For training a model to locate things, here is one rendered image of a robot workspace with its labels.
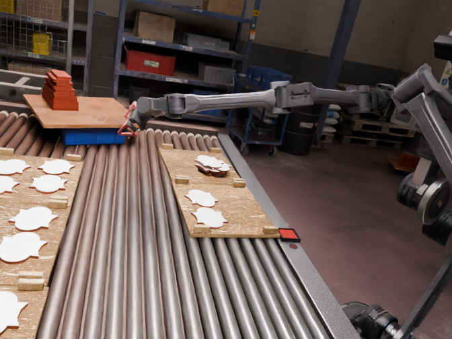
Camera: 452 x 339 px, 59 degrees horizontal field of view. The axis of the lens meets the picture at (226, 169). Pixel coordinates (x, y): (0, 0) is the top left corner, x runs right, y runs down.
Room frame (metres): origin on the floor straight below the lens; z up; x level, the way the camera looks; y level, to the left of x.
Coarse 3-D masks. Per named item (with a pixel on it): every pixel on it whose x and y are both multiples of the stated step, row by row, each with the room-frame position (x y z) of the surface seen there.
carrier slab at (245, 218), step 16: (176, 192) 1.49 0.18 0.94; (224, 192) 1.59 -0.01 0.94; (240, 192) 1.62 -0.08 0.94; (192, 208) 1.39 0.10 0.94; (224, 208) 1.44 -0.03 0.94; (240, 208) 1.47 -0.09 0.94; (256, 208) 1.50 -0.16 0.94; (192, 224) 1.26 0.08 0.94; (224, 224) 1.31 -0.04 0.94; (240, 224) 1.34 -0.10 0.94; (256, 224) 1.36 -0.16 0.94; (272, 224) 1.39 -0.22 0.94
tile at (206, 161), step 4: (200, 156) 1.84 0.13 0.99; (204, 156) 1.85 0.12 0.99; (196, 160) 1.77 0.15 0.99; (200, 160) 1.78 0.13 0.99; (204, 160) 1.79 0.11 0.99; (208, 160) 1.80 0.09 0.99; (212, 160) 1.81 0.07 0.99; (216, 160) 1.82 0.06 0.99; (204, 164) 1.74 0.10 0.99; (208, 164) 1.75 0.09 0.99; (212, 164) 1.76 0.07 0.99; (216, 164) 1.77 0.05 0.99; (220, 164) 1.78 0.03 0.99; (216, 168) 1.74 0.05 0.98
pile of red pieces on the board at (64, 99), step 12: (48, 72) 2.03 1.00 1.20; (60, 72) 2.02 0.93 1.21; (48, 84) 2.02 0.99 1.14; (60, 84) 1.92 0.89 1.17; (72, 84) 1.96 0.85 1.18; (48, 96) 1.97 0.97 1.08; (60, 96) 1.92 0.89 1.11; (72, 96) 1.96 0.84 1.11; (60, 108) 1.92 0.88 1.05; (72, 108) 1.96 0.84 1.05
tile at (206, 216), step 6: (198, 210) 1.36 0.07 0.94; (204, 210) 1.37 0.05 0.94; (210, 210) 1.38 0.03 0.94; (198, 216) 1.32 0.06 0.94; (204, 216) 1.33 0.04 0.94; (210, 216) 1.34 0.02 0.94; (216, 216) 1.34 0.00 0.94; (198, 222) 1.27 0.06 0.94; (204, 222) 1.28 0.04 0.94; (210, 222) 1.29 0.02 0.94; (216, 222) 1.30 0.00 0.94; (222, 222) 1.31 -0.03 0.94; (210, 228) 1.26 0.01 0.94; (216, 228) 1.27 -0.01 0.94
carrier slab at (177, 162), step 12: (168, 156) 1.87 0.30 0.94; (180, 156) 1.91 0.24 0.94; (192, 156) 1.95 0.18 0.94; (216, 156) 2.02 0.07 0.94; (168, 168) 1.72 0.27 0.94; (180, 168) 1.75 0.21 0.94; (192, 168) 1.78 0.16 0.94; (192, 180) 1.64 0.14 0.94; (204, 180) 1.67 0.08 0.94; (216, 180) 1.70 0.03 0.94; (228, 180) 1.73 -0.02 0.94
